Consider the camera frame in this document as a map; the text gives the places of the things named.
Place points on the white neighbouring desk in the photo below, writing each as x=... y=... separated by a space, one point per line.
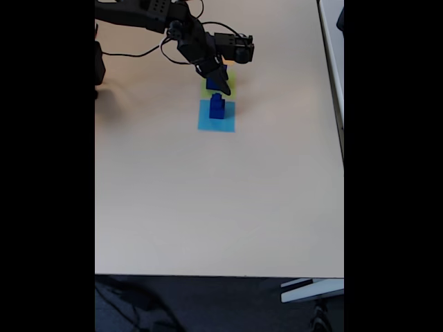
x=334 y=52

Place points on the light blue paper square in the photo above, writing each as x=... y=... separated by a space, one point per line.
x=206 y=124

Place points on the dark blue object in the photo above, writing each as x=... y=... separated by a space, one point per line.
x=341 y=19

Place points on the tiny blue cube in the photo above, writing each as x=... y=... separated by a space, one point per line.
x=217 y=95

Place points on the large blue cube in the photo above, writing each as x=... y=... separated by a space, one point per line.
x=210 y=83

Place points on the medium blue cube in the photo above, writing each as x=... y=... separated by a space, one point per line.
x=216 y=113

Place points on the green paper square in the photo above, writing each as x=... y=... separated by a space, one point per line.
x=233 y=88

